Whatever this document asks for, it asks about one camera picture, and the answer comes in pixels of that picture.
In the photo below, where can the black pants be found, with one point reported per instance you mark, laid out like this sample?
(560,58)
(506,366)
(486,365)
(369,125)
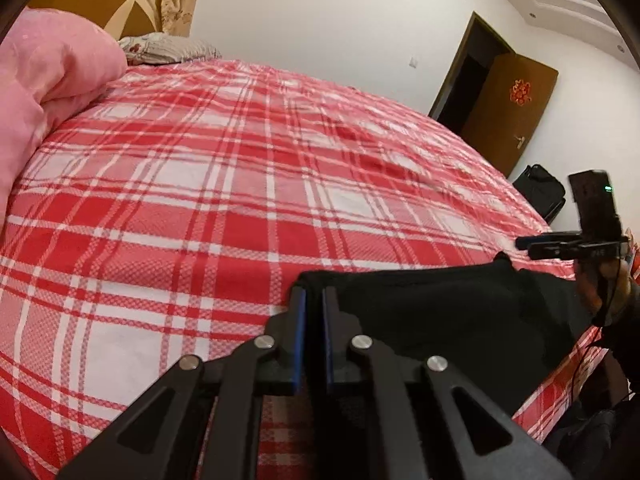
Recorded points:
(450,310)

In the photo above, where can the red plaid bed sheet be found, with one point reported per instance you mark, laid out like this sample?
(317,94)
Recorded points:
(225,185)

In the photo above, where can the grey floral pillow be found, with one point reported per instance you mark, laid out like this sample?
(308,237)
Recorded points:
(165,49)

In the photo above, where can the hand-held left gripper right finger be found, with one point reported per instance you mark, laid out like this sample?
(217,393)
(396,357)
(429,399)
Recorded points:
(329,340)

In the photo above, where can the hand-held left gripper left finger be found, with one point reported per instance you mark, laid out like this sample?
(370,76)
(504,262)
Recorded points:
(298,330)

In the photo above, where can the black bag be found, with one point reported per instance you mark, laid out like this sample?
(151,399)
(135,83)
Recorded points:
(540,192)

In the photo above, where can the person's dark clothing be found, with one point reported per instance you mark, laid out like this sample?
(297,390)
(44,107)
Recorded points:
(595,445)

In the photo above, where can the brown wooden door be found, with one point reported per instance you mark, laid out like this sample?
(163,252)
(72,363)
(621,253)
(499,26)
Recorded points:
(505,120)

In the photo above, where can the red door decoration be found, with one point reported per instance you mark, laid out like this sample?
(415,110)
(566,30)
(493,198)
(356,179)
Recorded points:
(520,91)

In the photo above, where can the pink quilt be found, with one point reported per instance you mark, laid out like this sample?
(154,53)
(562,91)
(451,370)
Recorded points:
(45,85)

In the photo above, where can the person's right hand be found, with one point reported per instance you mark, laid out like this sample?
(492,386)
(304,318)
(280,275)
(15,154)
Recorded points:
(617,285)

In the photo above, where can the dark door frame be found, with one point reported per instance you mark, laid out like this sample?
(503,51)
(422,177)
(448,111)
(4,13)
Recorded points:
(465,75)

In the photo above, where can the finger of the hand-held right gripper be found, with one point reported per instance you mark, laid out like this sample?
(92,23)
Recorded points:
(547,247)

